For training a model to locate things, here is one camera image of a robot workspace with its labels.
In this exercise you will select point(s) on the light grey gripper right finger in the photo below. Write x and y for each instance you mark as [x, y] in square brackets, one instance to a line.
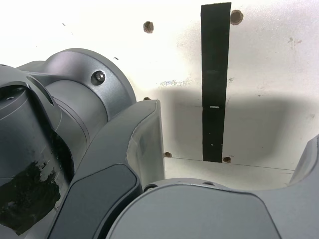
[199, 214]

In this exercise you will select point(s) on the black tape strip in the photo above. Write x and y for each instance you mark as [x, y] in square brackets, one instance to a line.
[215, 74]

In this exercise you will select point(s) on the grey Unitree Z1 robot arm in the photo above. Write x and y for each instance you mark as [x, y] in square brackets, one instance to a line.
[74, 82]

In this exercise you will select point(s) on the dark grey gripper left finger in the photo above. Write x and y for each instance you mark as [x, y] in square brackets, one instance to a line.
[104, 154]

